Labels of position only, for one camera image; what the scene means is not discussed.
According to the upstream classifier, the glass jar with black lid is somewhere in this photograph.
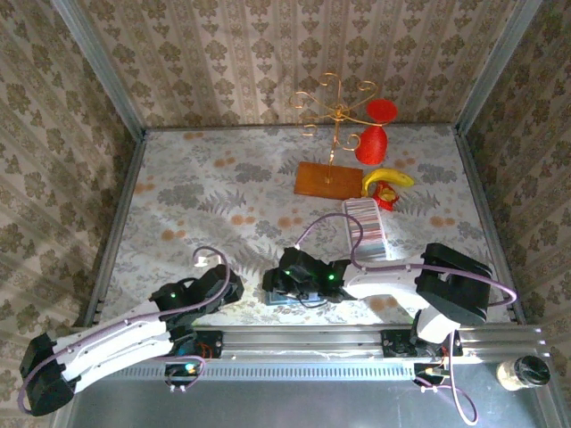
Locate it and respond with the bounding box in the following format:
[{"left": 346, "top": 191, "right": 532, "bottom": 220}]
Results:
[{"left": 496, "top": 355, "right": 552, "bottom": 392}]

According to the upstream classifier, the yellow banana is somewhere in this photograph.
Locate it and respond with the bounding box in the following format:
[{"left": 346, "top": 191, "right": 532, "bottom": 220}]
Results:
[{"left": 360, "top": 168, "right": 416, "bottom": 196}]

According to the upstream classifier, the floral tablecloth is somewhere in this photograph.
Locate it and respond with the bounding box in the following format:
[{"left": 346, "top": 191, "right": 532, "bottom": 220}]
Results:
[{"left": 102, "top": 127, "right": 514, "bottom": 326}]

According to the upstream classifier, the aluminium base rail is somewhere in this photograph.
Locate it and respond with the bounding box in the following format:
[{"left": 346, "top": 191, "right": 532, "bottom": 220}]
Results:
[{"left": 195, "top": 324, "right": 548, "bottom": 363}]

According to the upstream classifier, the gold wire stand, wooden base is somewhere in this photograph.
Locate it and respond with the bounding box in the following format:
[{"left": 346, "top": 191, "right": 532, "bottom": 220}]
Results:
[{"left": 287, "top": 72, "right": 376, "bottom": 201}]

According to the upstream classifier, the red hourglass-shaped goblet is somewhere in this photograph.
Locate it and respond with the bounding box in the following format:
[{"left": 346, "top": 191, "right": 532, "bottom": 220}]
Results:
[{"left": 355, "top": 98, "right": 400, "bottom": 166}]

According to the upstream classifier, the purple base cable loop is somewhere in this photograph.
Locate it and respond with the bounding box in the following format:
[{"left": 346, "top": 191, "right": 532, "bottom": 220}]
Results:
[
  {"left": 164, "top": 354, "right": 207, "bottom": 393},
  {"left": 418, "top": 329, "right": 479, "bottom": 427}
]

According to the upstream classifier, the teal card holder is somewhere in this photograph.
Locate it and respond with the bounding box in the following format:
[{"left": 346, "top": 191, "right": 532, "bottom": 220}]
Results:
[{"left": 265, "top": 290, "right": 330, "bottom": 310}]

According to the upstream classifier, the aluminium table edge rail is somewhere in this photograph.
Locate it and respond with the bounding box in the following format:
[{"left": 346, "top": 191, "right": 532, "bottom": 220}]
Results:
[
  {"left": 86, "top": 129, "right": 147, "bottom": 323},
  {"left": 453, "top": 128, "right": 527, "bottom": 325}
]

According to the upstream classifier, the clear box of cards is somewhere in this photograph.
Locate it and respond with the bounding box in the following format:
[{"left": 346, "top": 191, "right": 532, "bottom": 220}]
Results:
[{"left": 342, "top": 198, "right": 402, "bottom": 264}]

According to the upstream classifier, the red snack packet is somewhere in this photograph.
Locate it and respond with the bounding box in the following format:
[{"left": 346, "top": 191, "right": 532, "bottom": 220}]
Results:
[{"left": 372, "top": 181, "right": 400, "bottom": 210}]

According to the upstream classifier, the aluminium frame post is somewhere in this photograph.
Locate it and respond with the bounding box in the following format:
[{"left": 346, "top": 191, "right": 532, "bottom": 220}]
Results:
[
  {"left": 52, "top": 0, "right": 147, "bottom": 140},
  {"left": 453, "top": 0, "right": 544, "bottom": 135}
]

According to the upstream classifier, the perforated metal cable duct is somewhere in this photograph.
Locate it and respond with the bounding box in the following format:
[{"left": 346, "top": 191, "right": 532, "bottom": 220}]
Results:
[{"left": 109, "top": 356, "right": 432, "bottom": 383}]

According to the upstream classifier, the small electronics board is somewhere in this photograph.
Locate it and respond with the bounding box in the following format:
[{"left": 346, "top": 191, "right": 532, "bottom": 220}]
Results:
[
  {"left": 413, "top": 361, "right": 451, "bottom": 385},
  {"left": 163, "top": 361, "right": 202, "bottom": 387}
]

